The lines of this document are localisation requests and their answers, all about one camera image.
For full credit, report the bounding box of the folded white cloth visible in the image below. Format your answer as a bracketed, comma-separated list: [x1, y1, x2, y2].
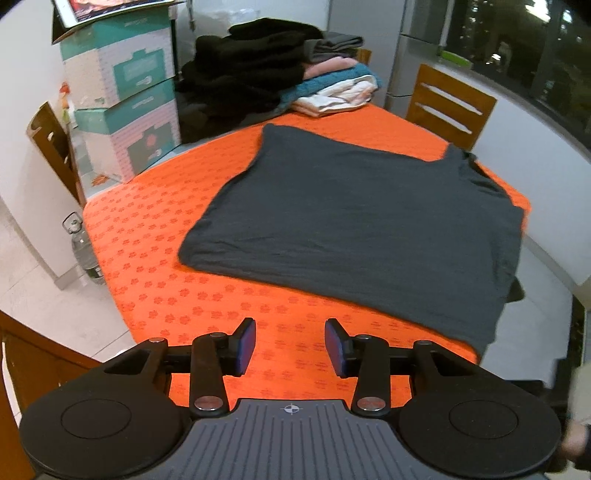
[290, 76, 377, 117]

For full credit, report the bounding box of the glossy magazine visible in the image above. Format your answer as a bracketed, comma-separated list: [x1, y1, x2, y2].
[51, 0, 185, 44]

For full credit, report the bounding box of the grey refrigerator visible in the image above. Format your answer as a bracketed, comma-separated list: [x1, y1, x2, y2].
[385, 0, 444, 114]

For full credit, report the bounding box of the folded grey garment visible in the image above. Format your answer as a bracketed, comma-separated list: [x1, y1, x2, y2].
[302, 33, 365, 64]

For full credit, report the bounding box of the orange patterned tablecloth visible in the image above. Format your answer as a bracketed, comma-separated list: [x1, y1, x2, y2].
[82, 104, 532, 411]

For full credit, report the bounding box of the pile of black clothes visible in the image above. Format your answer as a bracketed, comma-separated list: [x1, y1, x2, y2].
[178, 17, 324, 144]

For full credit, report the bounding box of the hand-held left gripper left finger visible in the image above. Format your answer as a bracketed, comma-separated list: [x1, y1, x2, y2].
[104, 318, 257, 416]

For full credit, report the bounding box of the dark glass window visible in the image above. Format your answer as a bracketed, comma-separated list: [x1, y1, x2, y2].
[434, 0, 591, 148]

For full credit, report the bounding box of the dark grey shirt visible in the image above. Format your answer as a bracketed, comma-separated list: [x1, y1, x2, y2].
[178, 124, 527, 357]

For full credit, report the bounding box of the clear plastic water bottle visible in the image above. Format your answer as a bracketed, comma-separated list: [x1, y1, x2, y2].
[62, 211, 108, 286]

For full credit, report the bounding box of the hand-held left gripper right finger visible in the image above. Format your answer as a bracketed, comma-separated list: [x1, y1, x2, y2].
[324, 318, 481, 416]

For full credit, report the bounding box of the folded pink garment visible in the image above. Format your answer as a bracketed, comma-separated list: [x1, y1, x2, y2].
[302, 56, 360, 80]

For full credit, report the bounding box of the teal and white cardboard box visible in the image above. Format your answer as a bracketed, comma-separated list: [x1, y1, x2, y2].
[74, 78, 182, 184]
[60, 9, 176, 109]

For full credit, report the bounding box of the folded teal towel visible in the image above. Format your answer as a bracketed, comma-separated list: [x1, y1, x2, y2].
[277, 62, 383, 112]

